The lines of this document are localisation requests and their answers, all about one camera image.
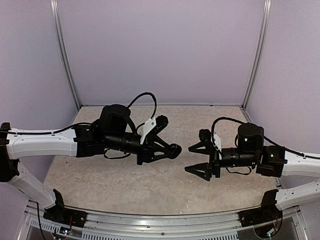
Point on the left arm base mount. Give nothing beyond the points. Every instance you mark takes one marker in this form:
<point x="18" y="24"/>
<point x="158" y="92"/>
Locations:
<point x="61" y="214"/>

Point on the aluminium frame post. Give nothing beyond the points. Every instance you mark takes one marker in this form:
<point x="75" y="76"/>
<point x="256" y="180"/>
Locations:
<point x="258" y="53"/>
<point x="55" y="11"/>

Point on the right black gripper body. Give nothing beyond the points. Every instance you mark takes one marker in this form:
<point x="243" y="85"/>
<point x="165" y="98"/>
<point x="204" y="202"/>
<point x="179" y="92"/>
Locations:
<point x="214" y="162"/>

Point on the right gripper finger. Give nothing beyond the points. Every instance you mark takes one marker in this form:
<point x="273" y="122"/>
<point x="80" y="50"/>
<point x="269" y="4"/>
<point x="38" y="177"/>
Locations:
<point x="202" y="147"/>
<point x="201" y="170"/>

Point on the black earbud charging case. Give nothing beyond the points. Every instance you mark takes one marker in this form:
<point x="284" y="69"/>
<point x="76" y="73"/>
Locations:
<point x="174" y="151"/>

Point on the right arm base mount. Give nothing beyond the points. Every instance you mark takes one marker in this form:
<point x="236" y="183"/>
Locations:
<point x="266" y="212"/>

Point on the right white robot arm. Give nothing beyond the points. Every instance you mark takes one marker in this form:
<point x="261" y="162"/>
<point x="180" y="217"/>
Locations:
<point x="269" y="161"/>

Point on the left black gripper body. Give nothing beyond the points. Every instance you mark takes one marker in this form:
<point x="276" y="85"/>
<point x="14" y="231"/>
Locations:
<point x="146" y="150"/>

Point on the front aluminium rail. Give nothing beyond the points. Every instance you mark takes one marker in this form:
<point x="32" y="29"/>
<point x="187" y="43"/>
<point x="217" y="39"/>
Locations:
<point x="102" y="225"/>

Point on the left aluminium frame post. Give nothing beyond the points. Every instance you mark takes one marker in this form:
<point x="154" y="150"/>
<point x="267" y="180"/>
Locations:
<point x="55" y="11"/>

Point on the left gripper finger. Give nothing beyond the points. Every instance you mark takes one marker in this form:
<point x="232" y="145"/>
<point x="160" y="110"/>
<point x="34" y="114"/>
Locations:
<point x="159" y="145"/>
<point x="166" y="155"/>

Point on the right aluminium frame post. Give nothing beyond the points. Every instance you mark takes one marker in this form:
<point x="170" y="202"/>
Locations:
<point x="258" y="53"/>

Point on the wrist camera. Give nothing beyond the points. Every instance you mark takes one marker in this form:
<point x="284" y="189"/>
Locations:
<point x="153" y="126"/>
<point x="206" y="135"/>

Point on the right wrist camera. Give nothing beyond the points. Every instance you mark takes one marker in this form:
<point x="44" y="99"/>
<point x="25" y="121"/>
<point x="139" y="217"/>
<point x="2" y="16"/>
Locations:
<point x="206" y="135"/>

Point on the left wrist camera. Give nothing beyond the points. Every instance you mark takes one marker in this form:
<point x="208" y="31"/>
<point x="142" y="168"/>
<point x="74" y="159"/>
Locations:
<point x="153" y="126"/>

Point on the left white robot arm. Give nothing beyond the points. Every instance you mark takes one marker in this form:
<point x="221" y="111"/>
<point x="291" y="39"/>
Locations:
<point x="113" y="130"/>

